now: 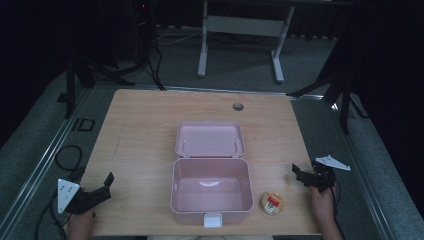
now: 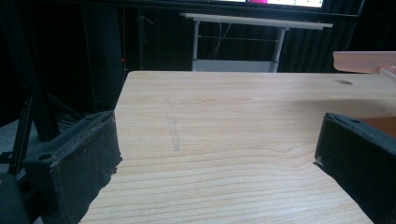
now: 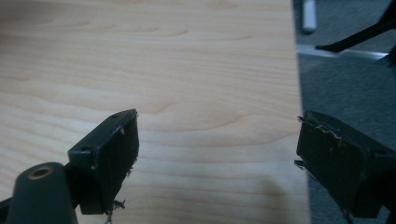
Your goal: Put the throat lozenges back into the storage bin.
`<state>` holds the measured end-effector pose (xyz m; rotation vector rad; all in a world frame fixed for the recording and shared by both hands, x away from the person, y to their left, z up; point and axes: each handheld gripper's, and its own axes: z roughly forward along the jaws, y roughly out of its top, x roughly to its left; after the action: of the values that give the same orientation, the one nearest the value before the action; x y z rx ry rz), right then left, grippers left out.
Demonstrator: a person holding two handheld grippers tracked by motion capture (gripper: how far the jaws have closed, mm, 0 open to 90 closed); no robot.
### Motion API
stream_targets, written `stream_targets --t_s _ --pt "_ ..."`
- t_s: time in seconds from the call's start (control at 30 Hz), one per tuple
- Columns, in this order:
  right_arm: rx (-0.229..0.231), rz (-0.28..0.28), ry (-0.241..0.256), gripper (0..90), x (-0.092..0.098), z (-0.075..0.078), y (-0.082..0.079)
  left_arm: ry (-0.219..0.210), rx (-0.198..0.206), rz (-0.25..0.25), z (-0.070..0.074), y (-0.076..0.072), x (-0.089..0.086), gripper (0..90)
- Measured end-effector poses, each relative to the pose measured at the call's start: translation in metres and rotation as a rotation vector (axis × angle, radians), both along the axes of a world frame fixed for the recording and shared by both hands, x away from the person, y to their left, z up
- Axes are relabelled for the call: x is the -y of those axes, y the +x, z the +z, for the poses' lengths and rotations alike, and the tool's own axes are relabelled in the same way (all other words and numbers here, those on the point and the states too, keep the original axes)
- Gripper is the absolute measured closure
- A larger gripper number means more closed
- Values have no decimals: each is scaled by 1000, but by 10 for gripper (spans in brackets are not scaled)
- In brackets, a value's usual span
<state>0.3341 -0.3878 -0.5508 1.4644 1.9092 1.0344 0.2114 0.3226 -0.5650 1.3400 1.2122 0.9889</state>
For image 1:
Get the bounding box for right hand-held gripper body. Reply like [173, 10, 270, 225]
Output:
[309, 154, 352, 194]

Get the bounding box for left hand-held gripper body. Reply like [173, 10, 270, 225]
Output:
[57, 178, 102, 215]

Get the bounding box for person's right hand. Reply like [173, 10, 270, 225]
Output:
[309, 185, 339, 218]

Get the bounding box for person's left hand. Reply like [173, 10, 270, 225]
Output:
[67, 207, 97, 232]

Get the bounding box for round tin with red label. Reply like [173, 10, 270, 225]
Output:
[260, 191, 286, 217]

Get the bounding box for black metal stand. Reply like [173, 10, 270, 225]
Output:
[287, 64, 371, 135]
[63, 54, 136, 120]

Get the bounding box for pink plastic box with lid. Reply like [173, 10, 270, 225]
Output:
[169, 120, 255, 230]

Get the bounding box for dark computer tower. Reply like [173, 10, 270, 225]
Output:
[130, 0, 158, 66]

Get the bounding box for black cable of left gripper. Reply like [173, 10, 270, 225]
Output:
[34, 144, 84, 240]

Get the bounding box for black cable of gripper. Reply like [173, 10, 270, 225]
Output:
[34, 144, 84, 240]
[329, 185, 348, 240]

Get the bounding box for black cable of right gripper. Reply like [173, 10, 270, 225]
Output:
[329, 185, 348, 240]

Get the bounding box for black floor cables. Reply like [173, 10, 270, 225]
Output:
[144, 46, 168, 92]

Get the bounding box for white desk frame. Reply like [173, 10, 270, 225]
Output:
[196, 0, 296, 85]

